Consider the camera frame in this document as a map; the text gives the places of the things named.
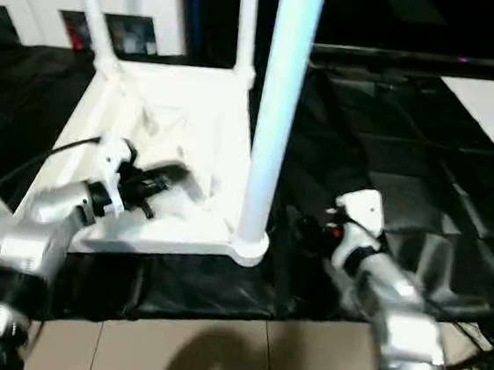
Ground black work mat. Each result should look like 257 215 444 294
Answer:
0 26 494 366

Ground blue vertical panel edge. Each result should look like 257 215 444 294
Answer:
175 0 206 62

